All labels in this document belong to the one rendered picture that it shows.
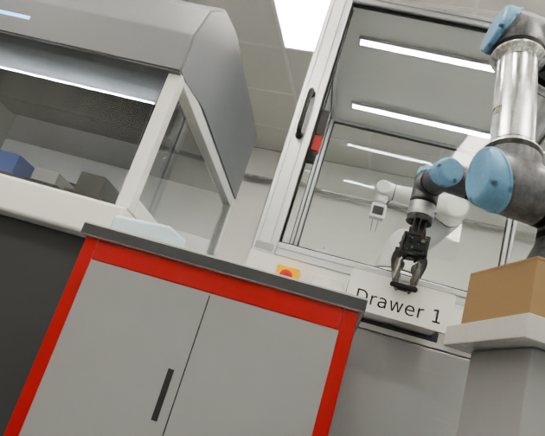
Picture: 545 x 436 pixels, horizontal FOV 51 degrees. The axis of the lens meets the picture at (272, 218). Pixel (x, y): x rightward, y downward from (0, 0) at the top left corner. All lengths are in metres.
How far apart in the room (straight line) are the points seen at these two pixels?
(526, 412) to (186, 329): 0.63
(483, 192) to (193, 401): 0.68
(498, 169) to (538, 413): 0.42
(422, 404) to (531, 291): 0.82
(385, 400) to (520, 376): 0.76
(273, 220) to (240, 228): 3.59
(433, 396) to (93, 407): 0.97
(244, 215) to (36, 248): 3.81
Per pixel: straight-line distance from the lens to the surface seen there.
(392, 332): 1.77
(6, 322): 1.79
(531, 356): 1.03
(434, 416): 1.77
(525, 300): 1.02
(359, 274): 1.62
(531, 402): 1.03
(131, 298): 1.23
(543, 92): 1.51
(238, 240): 5.38
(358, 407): 1.74
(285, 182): 1.88
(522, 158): 1.17
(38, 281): 1.77
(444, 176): 1.54
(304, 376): 1.15
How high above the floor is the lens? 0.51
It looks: 17 degrees up
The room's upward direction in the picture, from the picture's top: 17 degrees clockwise
